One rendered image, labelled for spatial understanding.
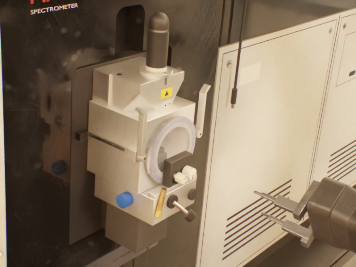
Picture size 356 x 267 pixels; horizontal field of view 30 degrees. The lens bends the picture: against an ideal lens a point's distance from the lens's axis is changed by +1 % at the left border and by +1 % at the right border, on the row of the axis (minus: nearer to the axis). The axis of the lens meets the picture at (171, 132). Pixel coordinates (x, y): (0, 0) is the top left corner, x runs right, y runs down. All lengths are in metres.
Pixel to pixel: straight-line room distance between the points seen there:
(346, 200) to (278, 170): 0.59
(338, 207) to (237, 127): 0.43
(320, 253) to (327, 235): 0.79
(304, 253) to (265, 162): 0.35
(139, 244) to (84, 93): 0.21
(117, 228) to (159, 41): 0.26
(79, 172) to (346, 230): 0.34
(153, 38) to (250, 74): 0.34
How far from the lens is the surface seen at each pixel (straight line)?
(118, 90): 0.79
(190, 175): 0.81
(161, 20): 0.78
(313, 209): 0.71
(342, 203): 0.71
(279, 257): 1.49
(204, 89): 0.83
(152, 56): 0.79
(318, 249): 1.55
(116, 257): 0.96
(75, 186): 0.85
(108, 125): 0.80
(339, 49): 1.37
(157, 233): 0.90
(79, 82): 0.80
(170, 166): 0.79
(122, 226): 0.88
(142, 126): 0.75
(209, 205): 1.12
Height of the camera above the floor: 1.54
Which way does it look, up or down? 23 degrees down
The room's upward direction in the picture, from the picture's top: 5 degrees clockwise
